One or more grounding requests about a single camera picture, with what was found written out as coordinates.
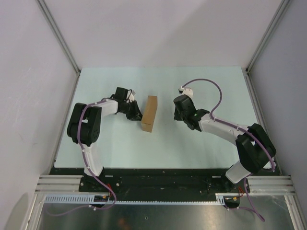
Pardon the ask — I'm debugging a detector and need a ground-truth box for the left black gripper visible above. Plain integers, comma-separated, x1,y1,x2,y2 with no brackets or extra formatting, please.
120,100,144,121

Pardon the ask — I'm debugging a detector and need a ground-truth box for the brown cardboard express box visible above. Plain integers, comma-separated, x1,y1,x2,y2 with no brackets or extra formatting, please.
141,95,158,133

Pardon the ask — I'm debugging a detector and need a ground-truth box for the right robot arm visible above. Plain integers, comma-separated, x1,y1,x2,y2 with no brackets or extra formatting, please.
173,94,276,192

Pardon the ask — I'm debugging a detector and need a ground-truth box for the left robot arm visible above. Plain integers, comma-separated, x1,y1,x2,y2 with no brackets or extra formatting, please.
67,87,142,192

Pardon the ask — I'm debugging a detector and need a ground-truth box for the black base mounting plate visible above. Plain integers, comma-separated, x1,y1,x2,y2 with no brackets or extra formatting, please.
50,168,277,203

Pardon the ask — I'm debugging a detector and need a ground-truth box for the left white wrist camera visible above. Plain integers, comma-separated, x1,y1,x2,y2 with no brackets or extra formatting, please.
126,89,135,103

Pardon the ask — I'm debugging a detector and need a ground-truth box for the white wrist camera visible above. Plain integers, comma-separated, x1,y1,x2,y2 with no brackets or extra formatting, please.
178,86,193,98
126,89,135,103

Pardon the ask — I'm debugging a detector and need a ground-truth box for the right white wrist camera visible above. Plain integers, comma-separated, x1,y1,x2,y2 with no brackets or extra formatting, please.
178,86,193,98

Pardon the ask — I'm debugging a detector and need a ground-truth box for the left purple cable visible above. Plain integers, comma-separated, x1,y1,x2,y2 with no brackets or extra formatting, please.
44,101,118,218

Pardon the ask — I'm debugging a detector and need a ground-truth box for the purple cable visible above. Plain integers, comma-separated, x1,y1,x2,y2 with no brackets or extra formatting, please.
44,101,118,218
179,78,276,222

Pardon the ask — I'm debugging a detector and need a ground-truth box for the right aluminium side rail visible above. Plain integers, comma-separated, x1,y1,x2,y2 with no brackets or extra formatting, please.
244,68,278,168

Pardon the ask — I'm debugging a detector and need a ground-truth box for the white slotted cable duct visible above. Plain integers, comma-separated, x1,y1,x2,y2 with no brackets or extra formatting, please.
44,193,228,206

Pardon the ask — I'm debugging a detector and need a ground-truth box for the aluminium front cross rail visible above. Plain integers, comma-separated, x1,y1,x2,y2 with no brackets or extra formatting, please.
35,175,295,196

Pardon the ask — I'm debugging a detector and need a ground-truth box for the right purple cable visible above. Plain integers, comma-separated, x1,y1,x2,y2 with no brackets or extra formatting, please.
179,78,276,222

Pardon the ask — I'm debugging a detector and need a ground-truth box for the left aluminium frame post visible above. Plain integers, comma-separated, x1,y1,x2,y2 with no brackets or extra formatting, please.
35,0,81,75

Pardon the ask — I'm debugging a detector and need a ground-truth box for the aluminium frame post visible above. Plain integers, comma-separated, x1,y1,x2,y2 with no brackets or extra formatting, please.
246,0,291,72
35,0,81,75

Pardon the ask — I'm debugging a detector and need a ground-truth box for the right aluminium frame post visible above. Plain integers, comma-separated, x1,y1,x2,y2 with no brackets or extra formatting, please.
246,0,291,72

